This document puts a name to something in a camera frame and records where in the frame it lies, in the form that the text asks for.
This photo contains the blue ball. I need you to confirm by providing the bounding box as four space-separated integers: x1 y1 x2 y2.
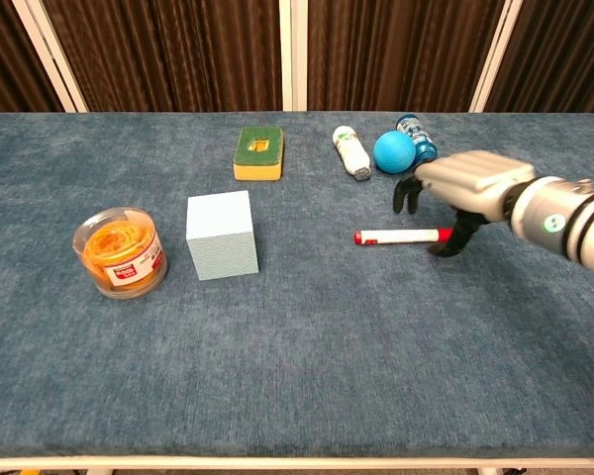
373 130 418 174

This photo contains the white partition frame post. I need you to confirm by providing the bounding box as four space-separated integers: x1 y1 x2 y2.
278 0 309 113
467 0 525 114
11 0 89 114

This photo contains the small white bottle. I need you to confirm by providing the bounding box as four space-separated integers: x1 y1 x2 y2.
332 126 372 182

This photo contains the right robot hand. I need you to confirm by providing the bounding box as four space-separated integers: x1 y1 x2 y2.
393 150 536 258

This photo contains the blue felt table mat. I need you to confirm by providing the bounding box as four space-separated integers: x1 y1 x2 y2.
0 111 594 460

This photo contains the clear jar of rubber bands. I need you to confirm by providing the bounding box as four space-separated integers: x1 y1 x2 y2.
72 206 169 300

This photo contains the green and yellow sponge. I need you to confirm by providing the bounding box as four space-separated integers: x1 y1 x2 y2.
232 126 285 182

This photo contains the blue bottle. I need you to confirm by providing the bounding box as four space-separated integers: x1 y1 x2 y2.
394 115 440 167

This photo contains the brown curtain panel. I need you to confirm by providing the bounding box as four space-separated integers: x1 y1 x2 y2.
0 0 64 120
42 0 283 113
306 0 506 113
483 0 594 118

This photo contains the red and white marker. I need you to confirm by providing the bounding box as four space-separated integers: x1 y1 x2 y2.
352 227 454 247

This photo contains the light blue cube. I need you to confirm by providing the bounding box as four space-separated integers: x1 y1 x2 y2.
186 190 259 282

